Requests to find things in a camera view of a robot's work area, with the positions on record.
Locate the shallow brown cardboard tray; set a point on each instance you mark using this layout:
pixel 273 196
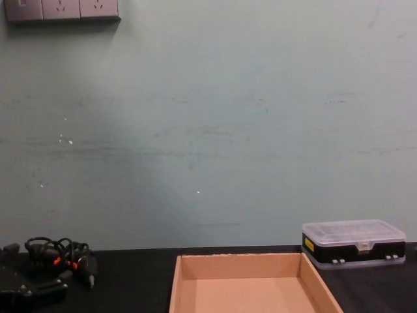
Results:
pixel 241 293

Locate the grey wall socket panel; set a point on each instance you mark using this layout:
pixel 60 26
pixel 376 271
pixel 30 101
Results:
pixel 62 9

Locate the clear plastic case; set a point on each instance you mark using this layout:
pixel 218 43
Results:
pixel 353 241

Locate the black plug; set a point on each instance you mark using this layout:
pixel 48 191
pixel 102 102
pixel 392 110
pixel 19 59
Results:
pixel 11 248

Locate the black table cloth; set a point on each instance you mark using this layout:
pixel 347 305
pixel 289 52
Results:
pixel 130 283

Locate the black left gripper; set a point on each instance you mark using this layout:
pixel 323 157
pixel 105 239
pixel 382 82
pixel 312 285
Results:
pixel 11 282

